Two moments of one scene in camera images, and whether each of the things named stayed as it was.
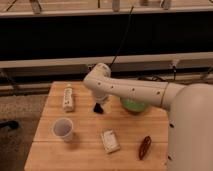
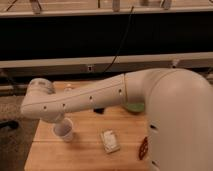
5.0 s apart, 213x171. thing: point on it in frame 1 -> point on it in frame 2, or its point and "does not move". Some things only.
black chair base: x=13 y=124 does not move
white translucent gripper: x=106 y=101 -> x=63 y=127
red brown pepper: x=145 y=147 does not move
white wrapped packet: x=109 y=141 does not move
